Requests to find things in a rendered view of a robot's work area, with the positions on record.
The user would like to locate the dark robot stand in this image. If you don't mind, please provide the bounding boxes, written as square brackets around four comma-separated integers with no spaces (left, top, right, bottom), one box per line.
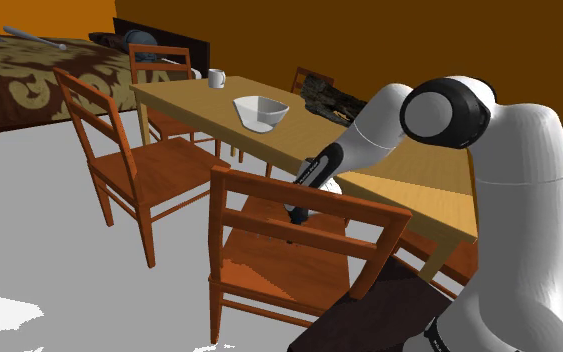
[287,255,454,352]

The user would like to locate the bed with patterned brown cover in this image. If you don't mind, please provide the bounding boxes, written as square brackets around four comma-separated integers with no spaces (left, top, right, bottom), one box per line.
[0,16,212,139]

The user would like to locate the white bowl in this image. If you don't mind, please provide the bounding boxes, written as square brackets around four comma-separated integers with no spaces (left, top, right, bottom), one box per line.
[232,95,291,135]

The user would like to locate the white mug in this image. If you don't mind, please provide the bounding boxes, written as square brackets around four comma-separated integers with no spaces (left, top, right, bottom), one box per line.
[207,68,227,90]

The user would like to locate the light wooden table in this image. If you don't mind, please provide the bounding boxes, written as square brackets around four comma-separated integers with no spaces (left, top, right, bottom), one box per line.
[129,75,480,285]

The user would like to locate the dark brown log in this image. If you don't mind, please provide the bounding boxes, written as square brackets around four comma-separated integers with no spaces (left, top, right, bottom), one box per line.
[300,72,369,129]

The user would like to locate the brown wooden chair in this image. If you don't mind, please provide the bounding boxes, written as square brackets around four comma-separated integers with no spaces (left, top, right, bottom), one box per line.
[52,66,232,270]
[128,43,224,158]
[290,66,336,97]
[207,165,414,346]
[391,228,480,300]

